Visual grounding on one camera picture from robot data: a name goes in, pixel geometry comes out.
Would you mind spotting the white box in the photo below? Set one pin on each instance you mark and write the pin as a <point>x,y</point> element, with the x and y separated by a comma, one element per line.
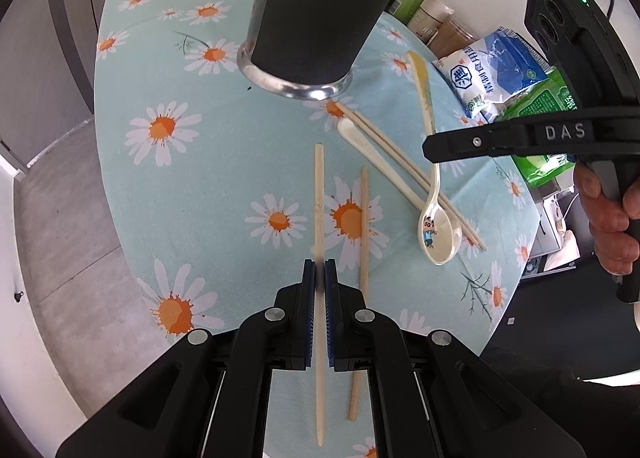
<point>550,238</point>

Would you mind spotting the black cylindrical utensil holder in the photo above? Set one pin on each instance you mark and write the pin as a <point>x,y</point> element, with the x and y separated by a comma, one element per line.
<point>320,13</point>

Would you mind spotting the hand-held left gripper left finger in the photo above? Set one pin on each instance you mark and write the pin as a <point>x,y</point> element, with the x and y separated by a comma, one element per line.
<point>309,298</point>

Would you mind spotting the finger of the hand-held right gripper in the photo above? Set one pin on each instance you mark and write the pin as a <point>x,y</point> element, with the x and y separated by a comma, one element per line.
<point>500,140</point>

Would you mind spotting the grey door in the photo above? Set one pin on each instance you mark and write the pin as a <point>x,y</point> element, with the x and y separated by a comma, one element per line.
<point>75,38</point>

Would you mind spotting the small black door stopper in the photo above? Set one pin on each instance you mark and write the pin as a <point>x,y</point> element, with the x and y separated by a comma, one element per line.
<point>18,295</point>

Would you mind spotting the green sugar bag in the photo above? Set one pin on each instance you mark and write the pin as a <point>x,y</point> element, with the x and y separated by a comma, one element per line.
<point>540,100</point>

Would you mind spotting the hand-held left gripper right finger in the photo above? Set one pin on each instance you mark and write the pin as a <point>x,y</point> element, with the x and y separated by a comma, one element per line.
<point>331,298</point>

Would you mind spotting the person's right hand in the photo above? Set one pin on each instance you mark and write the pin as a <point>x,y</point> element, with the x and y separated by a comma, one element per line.
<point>612,233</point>

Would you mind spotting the clear spice jar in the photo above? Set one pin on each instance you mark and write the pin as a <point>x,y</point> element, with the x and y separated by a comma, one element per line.
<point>452,37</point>

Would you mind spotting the cartoon print spoon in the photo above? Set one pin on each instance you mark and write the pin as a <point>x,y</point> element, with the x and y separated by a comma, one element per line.
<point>440,238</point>

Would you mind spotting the plain cream spoon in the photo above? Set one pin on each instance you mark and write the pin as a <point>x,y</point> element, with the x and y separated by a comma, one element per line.
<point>347,130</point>

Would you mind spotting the white lidded spice jar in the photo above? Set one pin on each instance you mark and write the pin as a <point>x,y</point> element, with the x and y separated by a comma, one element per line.
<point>432,18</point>

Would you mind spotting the blue white salt bag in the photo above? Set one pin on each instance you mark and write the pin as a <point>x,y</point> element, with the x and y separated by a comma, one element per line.
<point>480,73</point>

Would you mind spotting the light blue daisy tablecloth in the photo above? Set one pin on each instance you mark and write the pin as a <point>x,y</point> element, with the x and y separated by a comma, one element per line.
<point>225,163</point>

